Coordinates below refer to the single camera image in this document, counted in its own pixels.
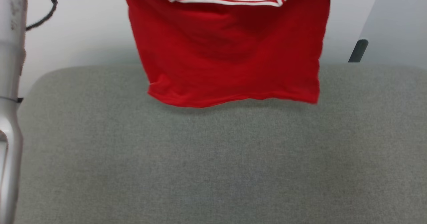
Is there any red and white jersey shirt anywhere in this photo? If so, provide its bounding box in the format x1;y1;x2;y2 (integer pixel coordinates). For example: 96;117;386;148
121;0;334;108

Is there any dark rounded post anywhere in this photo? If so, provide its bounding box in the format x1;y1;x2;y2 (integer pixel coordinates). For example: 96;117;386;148
348;39;369;63

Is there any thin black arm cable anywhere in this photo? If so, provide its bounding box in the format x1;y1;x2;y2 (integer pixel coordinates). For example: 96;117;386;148
26;0;58;31

